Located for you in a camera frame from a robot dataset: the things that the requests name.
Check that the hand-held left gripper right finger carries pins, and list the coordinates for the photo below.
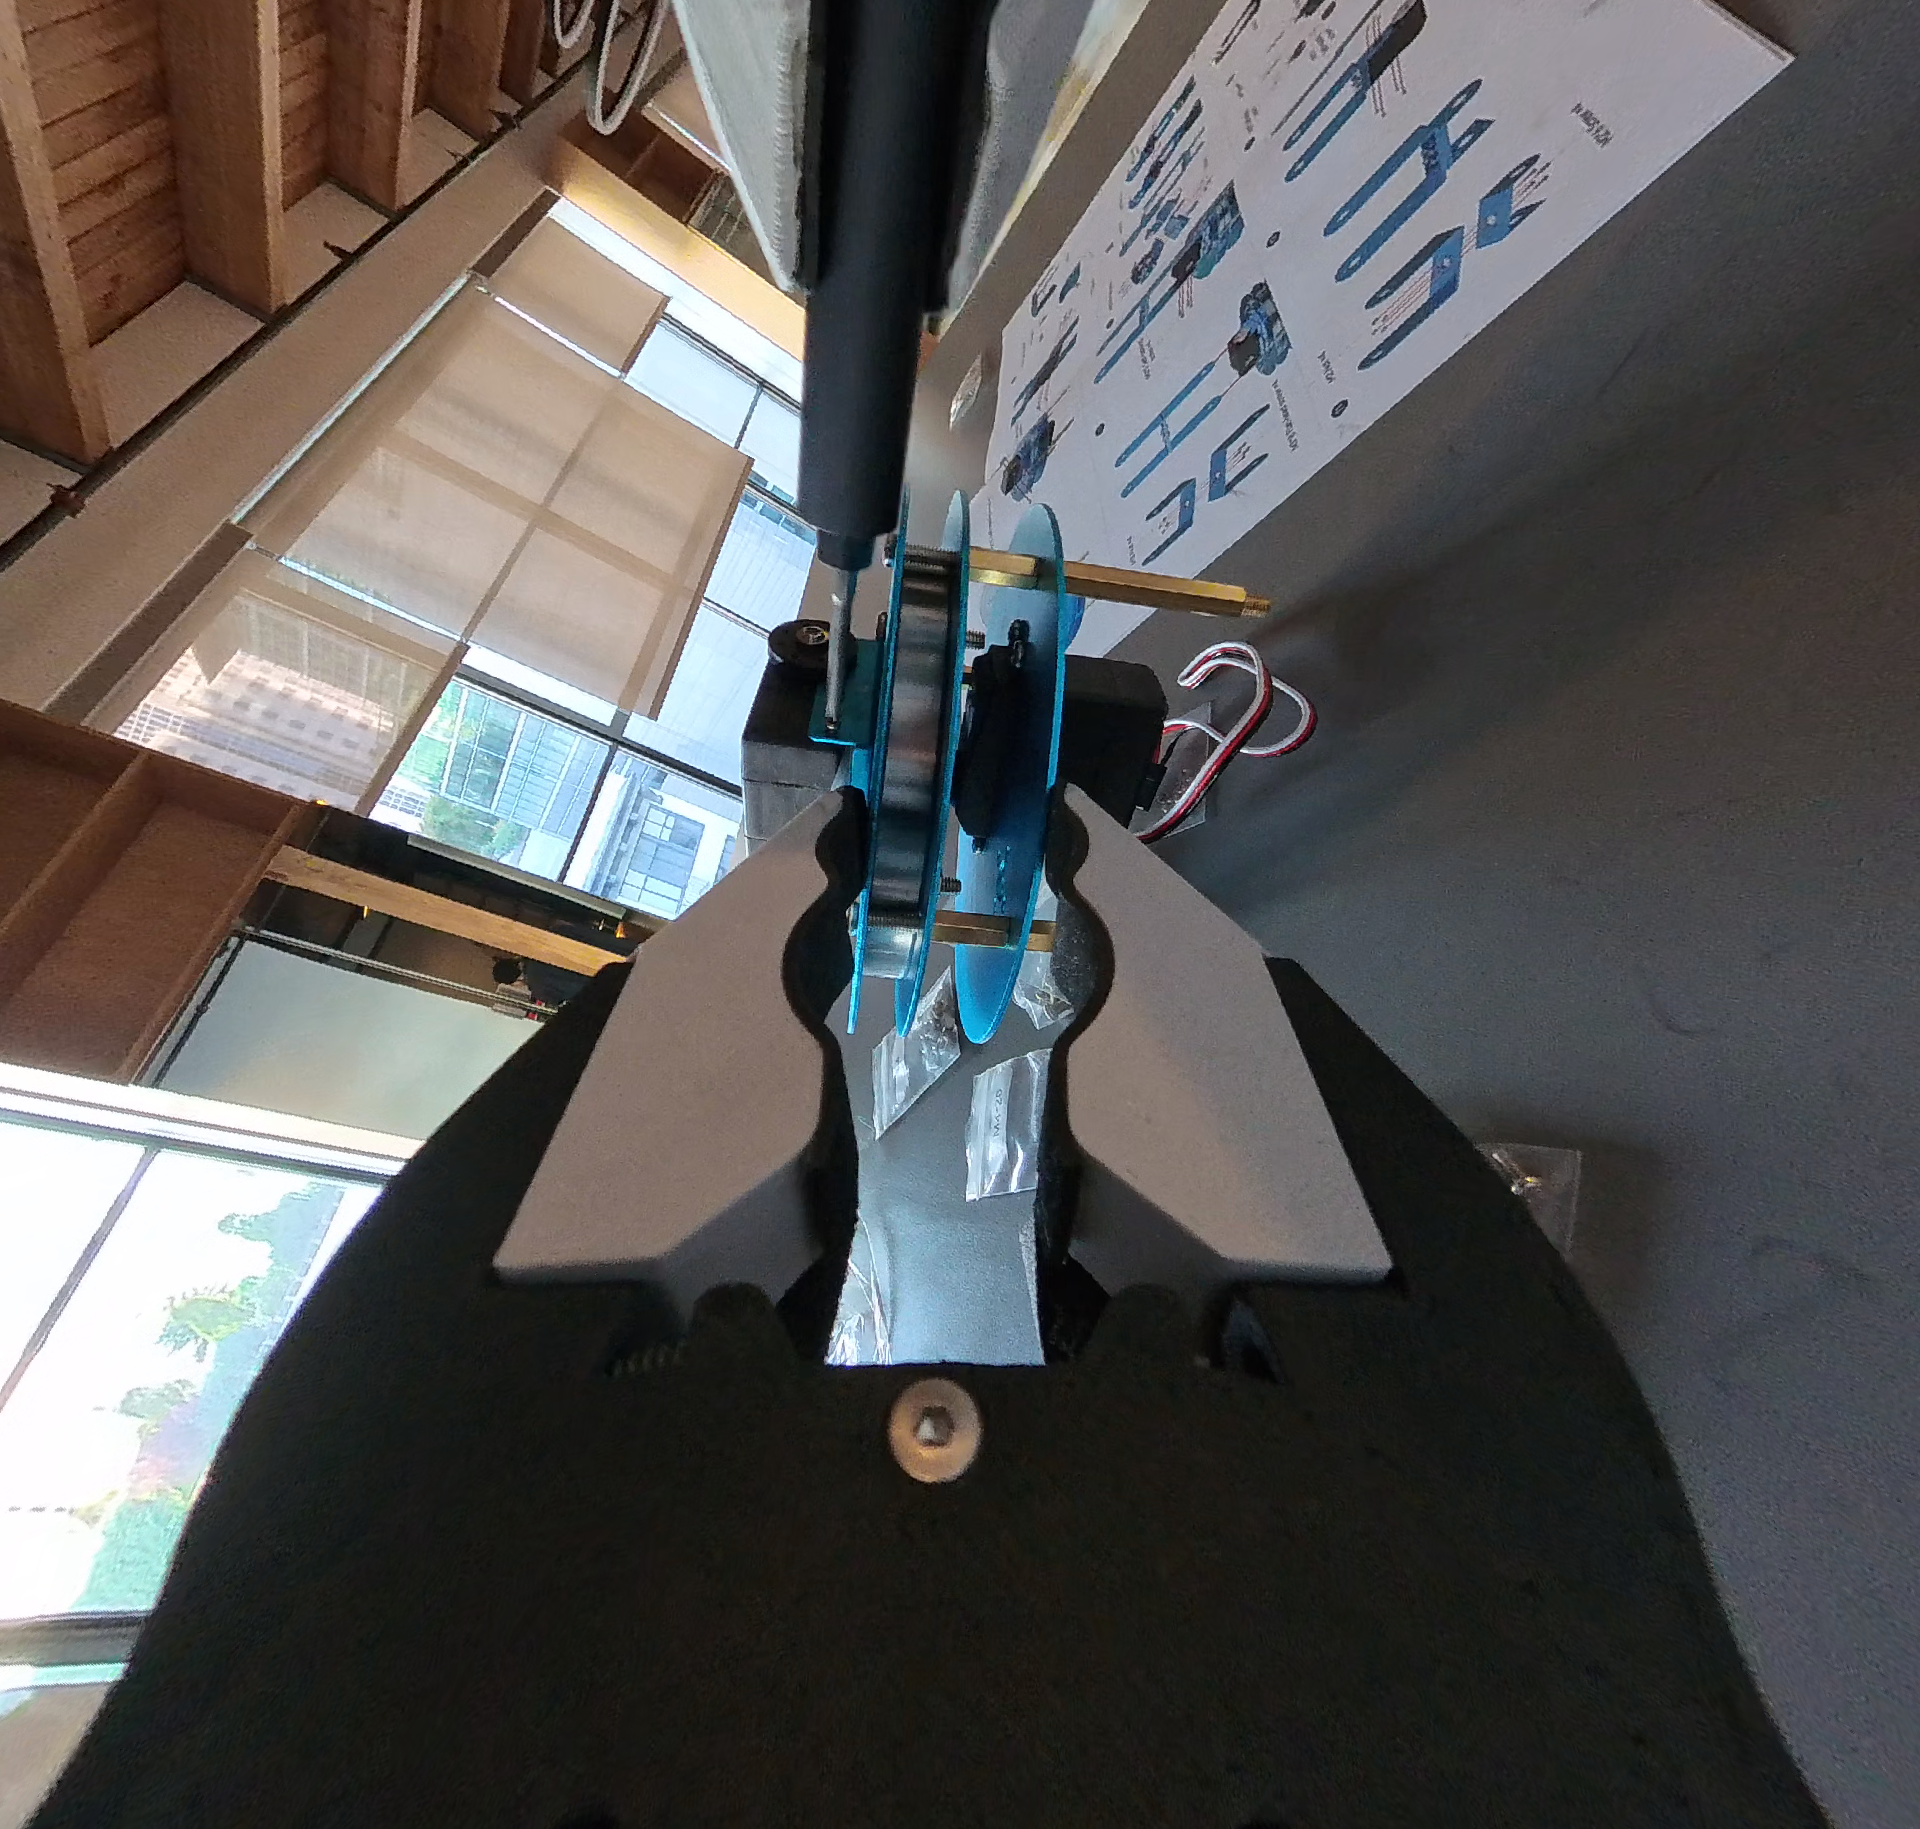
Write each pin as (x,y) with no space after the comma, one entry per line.
(1217,1110)

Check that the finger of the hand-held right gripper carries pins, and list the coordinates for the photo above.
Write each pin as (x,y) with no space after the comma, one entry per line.
(737,44)
(1052,29)

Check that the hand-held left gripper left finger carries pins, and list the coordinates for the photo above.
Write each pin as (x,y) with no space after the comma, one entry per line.
(677,1110)

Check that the blue toy robot arm base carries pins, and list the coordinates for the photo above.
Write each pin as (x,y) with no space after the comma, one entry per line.
(917,691)

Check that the grey desk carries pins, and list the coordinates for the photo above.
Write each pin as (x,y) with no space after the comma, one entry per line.
(1651,884)

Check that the small clear parts bag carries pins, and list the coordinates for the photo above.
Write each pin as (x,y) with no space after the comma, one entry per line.
(917,1056)
(1012,1125)

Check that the bag of metal screws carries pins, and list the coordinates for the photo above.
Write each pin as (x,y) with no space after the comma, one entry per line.
(1532,1170)

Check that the large window with blinds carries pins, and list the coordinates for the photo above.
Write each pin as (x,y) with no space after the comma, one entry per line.
(526,433)

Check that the wooden shelf unit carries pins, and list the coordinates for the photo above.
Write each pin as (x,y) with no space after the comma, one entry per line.
(137,884)

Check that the printed instruction sheet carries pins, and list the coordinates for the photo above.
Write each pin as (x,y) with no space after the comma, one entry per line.
(1651,73)

